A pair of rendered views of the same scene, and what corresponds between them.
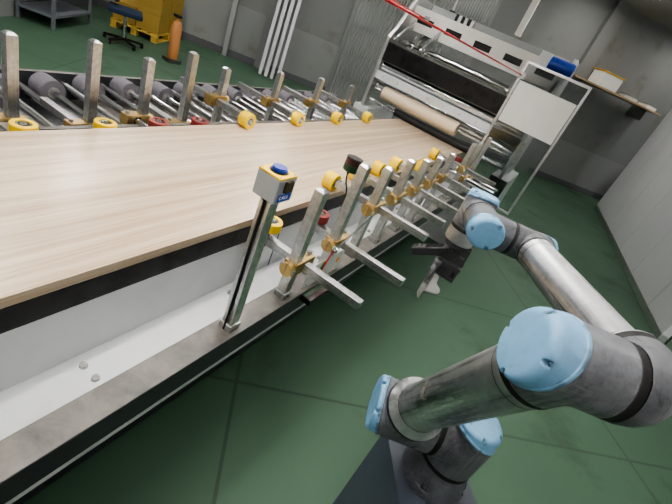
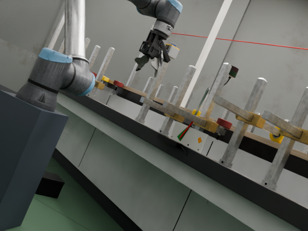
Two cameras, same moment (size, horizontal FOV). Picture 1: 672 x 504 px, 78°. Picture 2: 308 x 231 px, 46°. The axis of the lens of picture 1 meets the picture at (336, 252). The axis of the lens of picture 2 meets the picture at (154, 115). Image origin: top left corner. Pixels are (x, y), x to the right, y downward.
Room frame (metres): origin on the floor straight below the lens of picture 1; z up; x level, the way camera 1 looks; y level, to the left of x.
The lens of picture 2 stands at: (2.20, -1.69, 0.79)
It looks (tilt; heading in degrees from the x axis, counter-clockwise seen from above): 0 degrees down; 122
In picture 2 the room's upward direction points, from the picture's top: 24 degrees clockwise
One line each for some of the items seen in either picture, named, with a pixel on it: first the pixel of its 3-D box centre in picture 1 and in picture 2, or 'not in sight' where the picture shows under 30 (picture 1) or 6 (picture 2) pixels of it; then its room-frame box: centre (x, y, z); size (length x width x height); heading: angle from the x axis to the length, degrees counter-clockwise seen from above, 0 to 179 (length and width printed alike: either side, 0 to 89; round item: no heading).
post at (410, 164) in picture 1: (390, 205); (288, 141); (1.87, -0.15, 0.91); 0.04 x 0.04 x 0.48; 70
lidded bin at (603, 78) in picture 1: (605, 80); not in sight; (9.74, -3.49, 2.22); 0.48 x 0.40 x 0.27; 106
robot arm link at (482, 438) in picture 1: (461, 434); (52, 68); (0.81, -0.51, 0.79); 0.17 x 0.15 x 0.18; 92
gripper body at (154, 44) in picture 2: (449, 258); (154, 45); (1.18, -0.33, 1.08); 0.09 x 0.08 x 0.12; 75
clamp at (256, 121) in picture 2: (373, 207); (250, 118); (1.65, -0.07, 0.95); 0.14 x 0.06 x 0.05; 160
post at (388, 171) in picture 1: (366, 217); (242, 126); (1.63, -0.06, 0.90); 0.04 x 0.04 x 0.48; 70
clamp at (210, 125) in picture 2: (334, 240); (205, 123); (1.42, 0.02, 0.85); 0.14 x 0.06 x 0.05; 160
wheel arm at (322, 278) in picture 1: (308, 269); (171, 113); (1.19, 0.06, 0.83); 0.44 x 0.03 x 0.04; 70
